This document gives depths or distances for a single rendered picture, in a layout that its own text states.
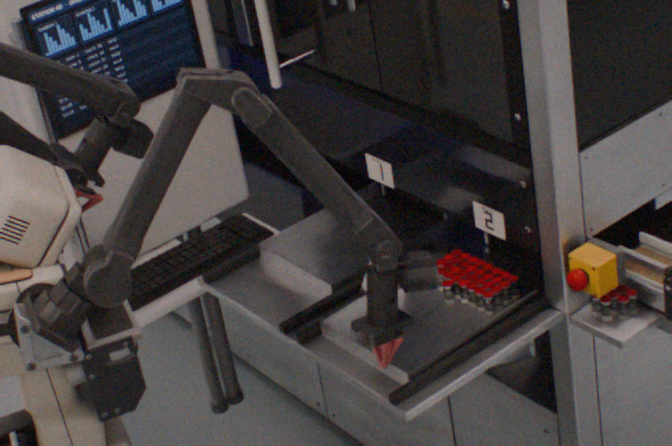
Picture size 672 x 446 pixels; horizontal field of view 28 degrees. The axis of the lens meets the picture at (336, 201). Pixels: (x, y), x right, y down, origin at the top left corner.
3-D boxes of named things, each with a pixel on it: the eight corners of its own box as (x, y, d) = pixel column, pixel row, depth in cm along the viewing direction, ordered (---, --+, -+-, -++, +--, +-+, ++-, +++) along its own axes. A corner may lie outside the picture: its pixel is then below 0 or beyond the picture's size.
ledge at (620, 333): (619, 291, 262) (619, 283, 262) (672, 315, 253) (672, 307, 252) (570, 323, 256) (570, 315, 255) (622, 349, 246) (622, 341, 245)
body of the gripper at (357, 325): (415, 327, 243) (415, 291, 240) (371, 345, 238) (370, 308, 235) (393, 313, 248) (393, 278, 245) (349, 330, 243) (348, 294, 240)
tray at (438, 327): (448, 259, 279) (446, 245, 277) (539, 304, 260) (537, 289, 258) (322, 335, 262) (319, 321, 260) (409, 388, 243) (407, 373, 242)
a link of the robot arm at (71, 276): (59, 281, 228) (61, 293, 223) (96, 236, 226) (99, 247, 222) (102, 309, 231) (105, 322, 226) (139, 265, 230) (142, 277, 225)
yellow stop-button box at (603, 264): (596, 268, 253) (593, 236, 250) (625, 282, 248) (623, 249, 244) (568, 286, 250) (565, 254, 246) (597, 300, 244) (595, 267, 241)
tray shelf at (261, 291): (366, 193, 312) (365, 187, 311) (591, 301, 261) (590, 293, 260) (198, 284, 289) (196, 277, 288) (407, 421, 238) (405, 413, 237)
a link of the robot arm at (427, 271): (364, 225, 240) (376, 242, 232) (425, 217, 242) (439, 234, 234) (366, 286, 244) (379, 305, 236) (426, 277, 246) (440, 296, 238)
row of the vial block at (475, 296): (436, 280, 272) (433, 262, 270) (498, 312, 259) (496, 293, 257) (428, 285, 271) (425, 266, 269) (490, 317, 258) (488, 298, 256)
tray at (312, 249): (379, 193, 308) (376, 180, 306) (455, 229, 289) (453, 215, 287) (261, 257, 291) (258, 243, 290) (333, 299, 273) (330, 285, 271)
